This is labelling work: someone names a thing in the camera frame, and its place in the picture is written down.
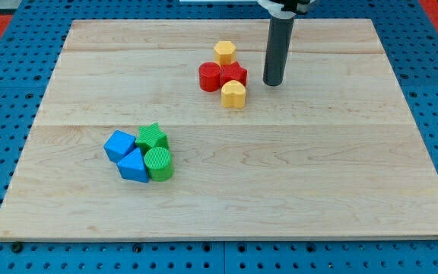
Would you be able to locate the green cylinder block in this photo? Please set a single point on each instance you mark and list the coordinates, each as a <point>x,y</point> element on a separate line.
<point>159,164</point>

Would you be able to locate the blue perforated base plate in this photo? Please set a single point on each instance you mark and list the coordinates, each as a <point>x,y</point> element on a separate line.
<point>29,49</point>

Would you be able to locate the red star block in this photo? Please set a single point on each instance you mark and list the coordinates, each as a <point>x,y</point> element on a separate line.
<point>233,71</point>

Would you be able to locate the green star block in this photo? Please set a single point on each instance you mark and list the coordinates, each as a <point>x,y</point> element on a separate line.
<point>151,137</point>

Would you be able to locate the yellow hexagon block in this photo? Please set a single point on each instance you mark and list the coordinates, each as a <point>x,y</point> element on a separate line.
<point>224,52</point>

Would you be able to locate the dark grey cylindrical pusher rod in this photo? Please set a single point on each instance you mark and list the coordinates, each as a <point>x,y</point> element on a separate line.
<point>278,42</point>

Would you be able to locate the blue triangle block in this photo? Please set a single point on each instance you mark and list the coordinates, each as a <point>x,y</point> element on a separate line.
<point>132,167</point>

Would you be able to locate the yellow heart block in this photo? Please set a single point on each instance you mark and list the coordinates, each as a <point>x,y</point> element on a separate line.
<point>233,94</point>

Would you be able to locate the blue cube block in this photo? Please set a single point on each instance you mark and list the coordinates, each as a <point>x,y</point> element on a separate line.
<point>118,145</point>

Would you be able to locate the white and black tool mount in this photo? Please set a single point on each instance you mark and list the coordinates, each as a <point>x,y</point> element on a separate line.
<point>287,8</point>

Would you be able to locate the light wooden board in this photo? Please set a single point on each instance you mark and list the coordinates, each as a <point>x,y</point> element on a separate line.
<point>331,154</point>

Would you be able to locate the red cylinder block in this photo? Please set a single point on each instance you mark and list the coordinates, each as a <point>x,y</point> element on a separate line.
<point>209,76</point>

